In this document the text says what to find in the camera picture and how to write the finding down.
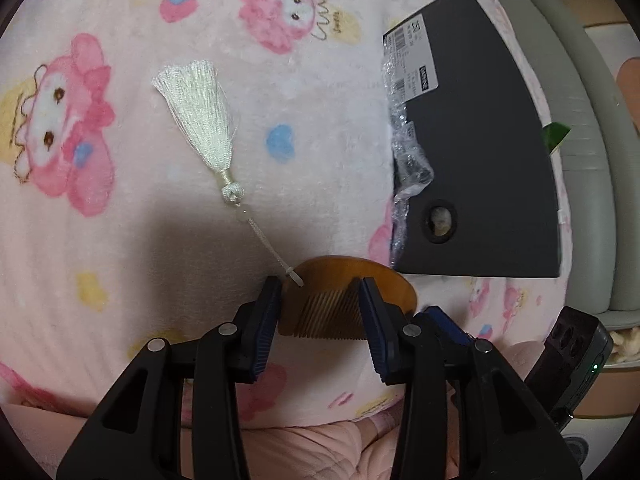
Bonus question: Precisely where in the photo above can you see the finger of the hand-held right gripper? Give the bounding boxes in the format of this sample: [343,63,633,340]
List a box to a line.
[422,306,476,348]

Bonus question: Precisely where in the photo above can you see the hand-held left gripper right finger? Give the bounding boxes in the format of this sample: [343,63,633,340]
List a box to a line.
[360,276,583,480]

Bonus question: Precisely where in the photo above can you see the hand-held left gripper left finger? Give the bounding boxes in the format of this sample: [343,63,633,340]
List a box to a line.
[56,275,283,480]

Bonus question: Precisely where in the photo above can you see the wooden comb with white tassel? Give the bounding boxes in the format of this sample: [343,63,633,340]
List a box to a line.
[152,59,418,338]

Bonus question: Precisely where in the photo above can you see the dark grey shoebox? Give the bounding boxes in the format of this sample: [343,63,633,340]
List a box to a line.
[382,0,562,278]

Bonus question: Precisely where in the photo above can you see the green snack packet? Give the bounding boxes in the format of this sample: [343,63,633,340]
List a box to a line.
[542,121,572,156]

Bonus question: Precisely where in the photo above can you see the cream plush toy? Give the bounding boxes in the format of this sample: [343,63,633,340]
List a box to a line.
[610,327,640,366]

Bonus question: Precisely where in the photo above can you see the plain pink quilt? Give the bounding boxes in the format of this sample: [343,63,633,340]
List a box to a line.
[0,400,416,480]

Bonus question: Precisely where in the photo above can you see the clear plastic wrap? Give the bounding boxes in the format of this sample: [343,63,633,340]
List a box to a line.
[380,55,436,261]

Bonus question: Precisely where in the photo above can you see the grey-green sofa cushion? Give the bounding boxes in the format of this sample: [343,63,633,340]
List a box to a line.
[492,0,640,316]

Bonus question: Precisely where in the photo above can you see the pink printed blanket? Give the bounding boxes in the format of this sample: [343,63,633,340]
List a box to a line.
[0,0,571,421]

